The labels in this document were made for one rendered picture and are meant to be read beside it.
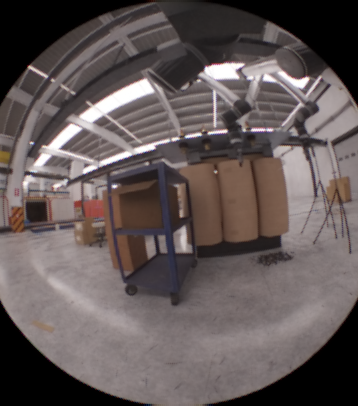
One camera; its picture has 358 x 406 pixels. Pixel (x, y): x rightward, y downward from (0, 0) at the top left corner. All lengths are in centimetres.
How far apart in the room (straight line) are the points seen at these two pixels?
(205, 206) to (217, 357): 126
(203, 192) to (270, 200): 75
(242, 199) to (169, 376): 146
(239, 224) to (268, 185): 54
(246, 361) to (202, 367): 18
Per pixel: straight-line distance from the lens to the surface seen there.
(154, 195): 76
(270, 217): 155
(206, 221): 138
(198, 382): 67
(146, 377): 71
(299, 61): 83
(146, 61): 456
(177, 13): 45
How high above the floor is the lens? 66
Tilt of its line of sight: 1 degrees up
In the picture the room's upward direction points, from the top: 6 degrees counter-clockwise
